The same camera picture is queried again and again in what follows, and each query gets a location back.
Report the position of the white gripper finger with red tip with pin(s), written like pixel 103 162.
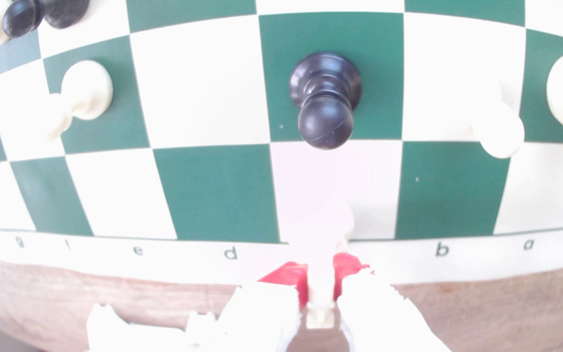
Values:
pixel 384 318
pixel 262 318

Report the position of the white chess rook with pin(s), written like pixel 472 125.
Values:
pixel 320 293

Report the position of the green and white chess mat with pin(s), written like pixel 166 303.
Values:
pixel 213 195

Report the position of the black chess pawn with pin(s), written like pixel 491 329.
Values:
pixel 325 102
pixel 20 17

